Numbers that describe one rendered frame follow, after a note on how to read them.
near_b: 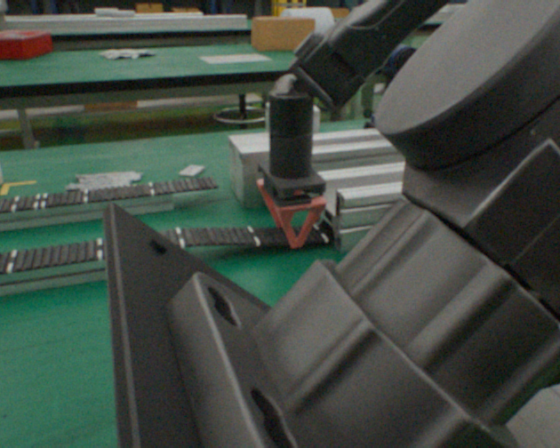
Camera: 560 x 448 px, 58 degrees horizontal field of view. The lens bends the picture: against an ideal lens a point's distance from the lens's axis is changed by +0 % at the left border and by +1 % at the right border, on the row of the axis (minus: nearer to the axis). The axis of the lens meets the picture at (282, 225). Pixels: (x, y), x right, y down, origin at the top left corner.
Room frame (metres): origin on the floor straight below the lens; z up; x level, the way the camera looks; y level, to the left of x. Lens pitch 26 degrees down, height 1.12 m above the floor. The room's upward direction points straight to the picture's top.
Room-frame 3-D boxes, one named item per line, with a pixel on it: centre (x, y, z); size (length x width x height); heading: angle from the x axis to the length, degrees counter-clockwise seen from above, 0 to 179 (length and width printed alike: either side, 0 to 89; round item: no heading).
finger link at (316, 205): (0.62, -0.01, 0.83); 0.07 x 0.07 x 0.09; 18
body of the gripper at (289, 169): (0.64, -0.01, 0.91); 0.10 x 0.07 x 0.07; 18
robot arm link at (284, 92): (0.64, -0.01, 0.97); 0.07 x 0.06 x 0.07; 179
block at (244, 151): (0.81, 0.03, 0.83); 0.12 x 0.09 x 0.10; 18
